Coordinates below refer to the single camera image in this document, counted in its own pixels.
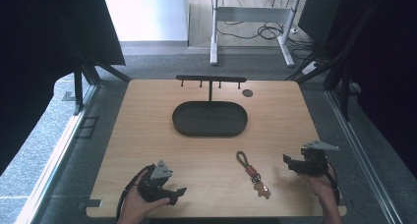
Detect person's left hand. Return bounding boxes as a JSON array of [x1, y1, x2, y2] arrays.
[[117, 170, 172, 224]]

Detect black metal frame strut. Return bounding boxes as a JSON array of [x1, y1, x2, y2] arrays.
[[72, 65, 132, 116], [284, 1, 378, 122]]

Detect black floor cables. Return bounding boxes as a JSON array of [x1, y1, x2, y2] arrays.
[[215, 19, 318, 60]]

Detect person's right hand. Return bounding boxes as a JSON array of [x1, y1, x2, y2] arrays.
[[299, 168, 339, 206]]

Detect black key rack with tray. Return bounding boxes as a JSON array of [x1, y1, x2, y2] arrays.
[[171, 74, 249, 138]]

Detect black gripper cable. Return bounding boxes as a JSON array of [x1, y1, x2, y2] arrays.
[[114, 164, 155, 224], [324, 160, 341, 206]]

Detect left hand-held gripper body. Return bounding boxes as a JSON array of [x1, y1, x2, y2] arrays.
[[137, 159, 175, 203]]

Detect black curtain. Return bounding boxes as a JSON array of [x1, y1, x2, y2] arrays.
[[323, 0, 417, 181], [0, 0, 126, 177]]

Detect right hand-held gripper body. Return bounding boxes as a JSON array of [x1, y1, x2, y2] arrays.
[[296, 140, 340, 178]]

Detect white power strip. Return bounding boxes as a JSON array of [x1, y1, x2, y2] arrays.
[[301, 61, 321, 76]]

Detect grey metal floor bracket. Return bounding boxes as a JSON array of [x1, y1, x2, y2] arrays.
[[61, 90, 77, 102]]

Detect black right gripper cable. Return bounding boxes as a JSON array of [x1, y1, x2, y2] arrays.
[[324, 160, 341, 206]]

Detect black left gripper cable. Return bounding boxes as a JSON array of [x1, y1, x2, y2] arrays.
[[114, 164, 155, 224]]

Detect braided cord keychain with charm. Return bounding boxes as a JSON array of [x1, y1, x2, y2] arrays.
[[235, 150, 272, 200]]

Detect white metal desk frame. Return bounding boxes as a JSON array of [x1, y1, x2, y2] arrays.
[[209, 0, 301, 68]]

